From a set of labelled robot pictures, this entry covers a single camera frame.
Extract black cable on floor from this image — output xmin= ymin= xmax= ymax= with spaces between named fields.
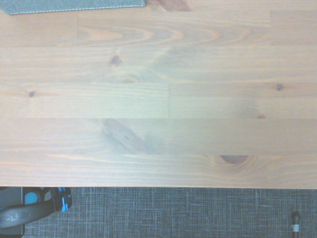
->
xmin=290 ymin=210 xmax=302 ymax=238

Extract grey felt desk organizer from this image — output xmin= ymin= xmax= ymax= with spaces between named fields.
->
xmin=0 ymin=0 xmax=147 ymax=15

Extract black and blue headphones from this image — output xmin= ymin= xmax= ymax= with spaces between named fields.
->
xmin=0 ymin=187 xmax=73 ymax=230

